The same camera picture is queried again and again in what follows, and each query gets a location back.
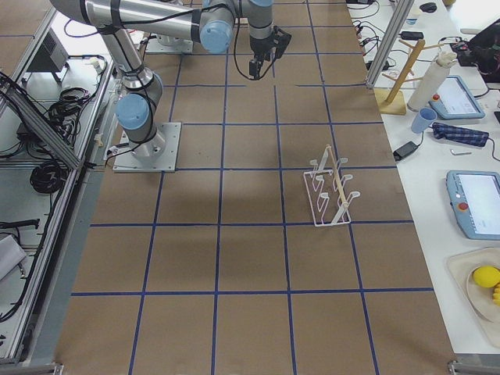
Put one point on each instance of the white wire cup rack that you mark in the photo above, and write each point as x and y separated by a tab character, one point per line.
329	203

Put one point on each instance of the wooden mug tree stand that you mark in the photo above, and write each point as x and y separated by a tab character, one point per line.
392	101

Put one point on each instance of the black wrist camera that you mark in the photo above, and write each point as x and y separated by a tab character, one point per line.
281	40

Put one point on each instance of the blue teach pendant far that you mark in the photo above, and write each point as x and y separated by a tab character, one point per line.
454	101

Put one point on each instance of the blue teach pendant near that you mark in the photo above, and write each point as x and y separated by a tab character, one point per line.
474	198

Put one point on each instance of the blue teach pendant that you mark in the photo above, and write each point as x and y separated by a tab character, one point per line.
454	101
474	198

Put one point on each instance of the folded blue plaid umbrella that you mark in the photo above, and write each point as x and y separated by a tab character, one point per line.
461	135

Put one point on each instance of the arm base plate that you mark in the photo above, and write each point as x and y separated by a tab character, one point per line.
157	155
167	45

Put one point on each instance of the yellow lemon toy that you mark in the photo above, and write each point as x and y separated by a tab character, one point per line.
486	276

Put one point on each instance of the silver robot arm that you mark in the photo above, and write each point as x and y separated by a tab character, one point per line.
133	29

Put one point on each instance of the cream tray on desk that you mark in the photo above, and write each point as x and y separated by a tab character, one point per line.
461	267

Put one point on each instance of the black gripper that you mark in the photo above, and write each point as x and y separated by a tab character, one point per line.
259	50

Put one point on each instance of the aluminium frame post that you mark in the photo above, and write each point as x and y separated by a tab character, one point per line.
395	24

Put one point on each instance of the black power adapter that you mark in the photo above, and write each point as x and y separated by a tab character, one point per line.
404	151

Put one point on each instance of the blue cup on desk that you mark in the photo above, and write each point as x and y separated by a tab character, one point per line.
423	119

